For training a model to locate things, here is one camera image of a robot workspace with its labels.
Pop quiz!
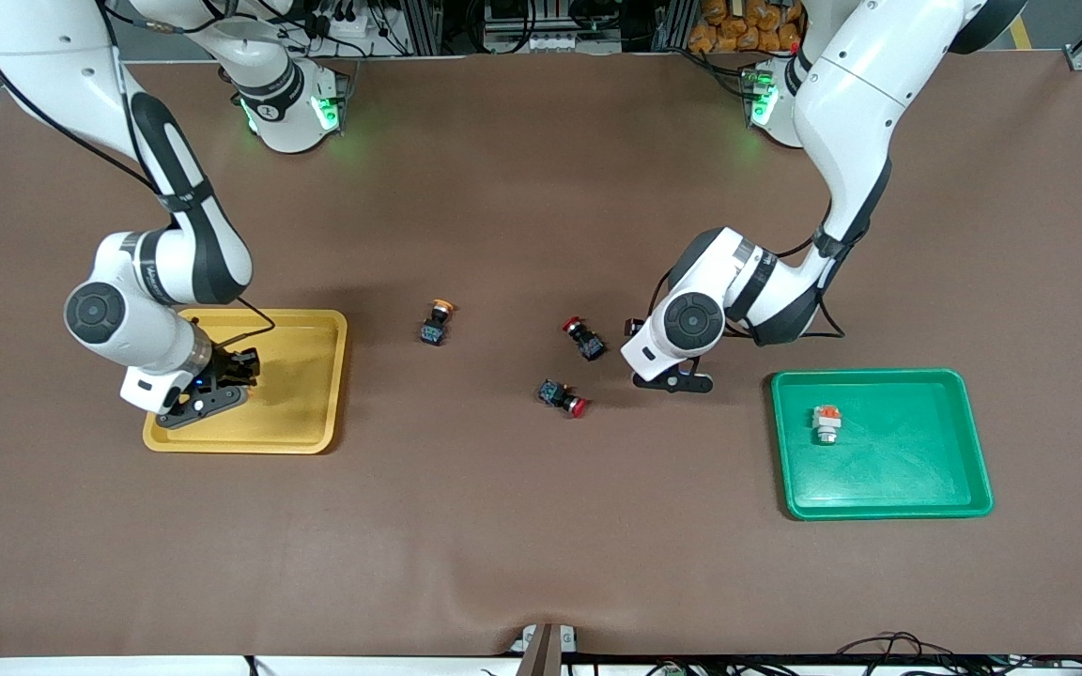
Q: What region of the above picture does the pile of orange packets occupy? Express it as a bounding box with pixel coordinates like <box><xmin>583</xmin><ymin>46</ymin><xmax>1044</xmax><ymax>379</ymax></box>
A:
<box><xmin>688</xmin><ymin>0</ymin><xmax>810</xmax><ymax>54</ymax></box>

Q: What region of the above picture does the metal table clamp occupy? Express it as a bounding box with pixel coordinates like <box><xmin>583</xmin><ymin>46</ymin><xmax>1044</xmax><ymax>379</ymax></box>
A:
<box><xmin>508</xmin><ymin>622</ymin><xmax>580</xmax><ymax>676</ymax></box>

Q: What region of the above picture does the yellow push button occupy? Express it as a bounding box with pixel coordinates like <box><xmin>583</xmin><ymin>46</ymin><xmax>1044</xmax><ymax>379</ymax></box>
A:
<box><xmin>419</xmin><ymin>299</ymin><xmax>458</xmax><ymax>346</ymax></box>

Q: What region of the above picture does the green plastic tray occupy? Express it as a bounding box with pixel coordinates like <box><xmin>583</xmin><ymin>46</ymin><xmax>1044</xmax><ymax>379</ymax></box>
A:
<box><xmin>770</xmin><ymin>368</ymin><xmax>995</xmax><ymax>521</ymax></box>

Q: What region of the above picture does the aluminium frame post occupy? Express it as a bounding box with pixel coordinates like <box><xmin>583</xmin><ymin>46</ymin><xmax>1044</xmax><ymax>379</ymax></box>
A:
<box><xmin>407</xmin><ymin>0</ymin><xmax>443</xmax><ymax>55</ymax></box>
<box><xmin>651</xmin><ymin>0</ymin><xmax>697</xmax><ymax>53</ymax></box>

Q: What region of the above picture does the white power strip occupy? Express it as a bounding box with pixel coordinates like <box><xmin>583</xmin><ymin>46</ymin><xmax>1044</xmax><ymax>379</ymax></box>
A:
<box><xmin>301</xmin><ymin>8</ymin><xmax>382</xmax><ymax>43</ymax></box>

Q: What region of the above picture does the brown table mat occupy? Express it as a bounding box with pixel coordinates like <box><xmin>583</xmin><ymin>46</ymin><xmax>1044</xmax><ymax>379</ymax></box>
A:
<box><xmin>0</xmin><ymin>52</ymin><xmax>1082</xmax><ymax>658</ymax></box>

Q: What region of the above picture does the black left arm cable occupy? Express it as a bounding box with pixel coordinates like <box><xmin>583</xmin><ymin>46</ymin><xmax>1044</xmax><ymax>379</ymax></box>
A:
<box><xmin>724</xmin><ymin>221</ymin><xmax>848</xmax><ymax>341</ymax></box>

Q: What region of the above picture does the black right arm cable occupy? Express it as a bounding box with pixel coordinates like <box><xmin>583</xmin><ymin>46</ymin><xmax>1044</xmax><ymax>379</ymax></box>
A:
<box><xmin>0</xmin><ymin>0</ymin><xmax>277</xmax><ymax>353</ymax></box>

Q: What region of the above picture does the yellow plastic tray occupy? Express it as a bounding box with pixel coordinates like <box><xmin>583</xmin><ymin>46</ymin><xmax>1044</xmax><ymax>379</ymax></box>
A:
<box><xmin>143</xmin><ymin>308</ymin><xmax>349</xmax><ymax>455</ymax></box>

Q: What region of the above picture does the red push button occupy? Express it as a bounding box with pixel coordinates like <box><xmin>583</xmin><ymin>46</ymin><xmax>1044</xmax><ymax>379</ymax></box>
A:
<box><xmin>561</xmin><ymin>315</ymin><xmax>607</xmax><ymax>361</ymax></box>
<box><xmin>537</xmin><ymin>378</ymin><xmax>589</xmax><ymax>419</ymax></box>

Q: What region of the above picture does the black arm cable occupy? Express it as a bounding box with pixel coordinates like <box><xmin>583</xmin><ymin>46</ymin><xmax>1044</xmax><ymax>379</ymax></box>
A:
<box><xmin>0</xmin><ymin>0</ymin><xmax>277</xmax><ymax>353</ymax></box>
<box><xmin>724</xmin><ymin>221</ymin><xmax>848</xmax><ymax>341</ymax></box>

